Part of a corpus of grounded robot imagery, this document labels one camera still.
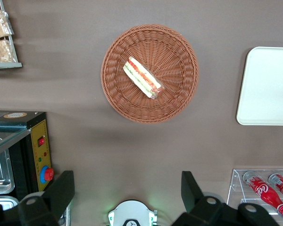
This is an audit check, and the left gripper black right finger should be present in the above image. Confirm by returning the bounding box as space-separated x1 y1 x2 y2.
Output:
172 171 227 226

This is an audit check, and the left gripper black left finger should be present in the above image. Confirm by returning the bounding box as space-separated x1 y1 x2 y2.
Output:
18 170 75 226

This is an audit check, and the sandwich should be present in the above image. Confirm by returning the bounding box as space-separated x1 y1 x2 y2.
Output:
122 56 165 99

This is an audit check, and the cream plastic tray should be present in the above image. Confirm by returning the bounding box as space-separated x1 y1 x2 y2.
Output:
236 46 283 126

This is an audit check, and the tray of wrapped snacks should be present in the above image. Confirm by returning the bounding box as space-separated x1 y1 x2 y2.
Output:
0 0 23 71

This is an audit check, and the brown round wicker basket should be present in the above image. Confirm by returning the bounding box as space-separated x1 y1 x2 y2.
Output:
100 24 200 124

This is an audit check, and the clear acrylic bottle rack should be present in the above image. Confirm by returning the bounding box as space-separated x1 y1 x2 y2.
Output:
226 168 283 226

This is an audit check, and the steel food pan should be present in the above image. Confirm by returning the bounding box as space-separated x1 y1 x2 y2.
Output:
0 195 20 211
0 136 15 195

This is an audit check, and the black food warmer yellow panel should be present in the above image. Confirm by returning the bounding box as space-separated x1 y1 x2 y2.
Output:
0 110 55 212

